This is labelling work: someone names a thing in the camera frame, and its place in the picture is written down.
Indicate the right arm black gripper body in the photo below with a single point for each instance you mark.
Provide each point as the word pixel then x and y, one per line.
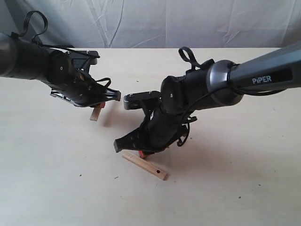
pixel 154 134

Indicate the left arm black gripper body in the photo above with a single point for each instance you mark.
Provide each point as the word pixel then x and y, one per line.
pixel 83 91

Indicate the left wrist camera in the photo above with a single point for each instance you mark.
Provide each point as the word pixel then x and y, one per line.
pixel 83 59

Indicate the white backdrop cloth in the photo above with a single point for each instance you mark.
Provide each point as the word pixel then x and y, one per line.
pixel 161 23

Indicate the right grey Piper arm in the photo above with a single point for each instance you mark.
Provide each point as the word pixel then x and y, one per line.
pixel 212 84

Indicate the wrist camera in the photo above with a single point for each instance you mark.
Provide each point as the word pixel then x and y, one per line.
pixel 147 101
pixel 83 59

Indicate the wood stick with magnets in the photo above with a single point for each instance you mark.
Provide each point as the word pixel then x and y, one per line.
pixel 145 165

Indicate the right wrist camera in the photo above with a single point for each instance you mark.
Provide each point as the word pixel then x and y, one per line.
pixel 147 101

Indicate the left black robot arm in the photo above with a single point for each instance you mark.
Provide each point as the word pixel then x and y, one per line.
pixel 65 71

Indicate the plain wood stick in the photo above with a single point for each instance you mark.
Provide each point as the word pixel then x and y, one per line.
pixel 95 114

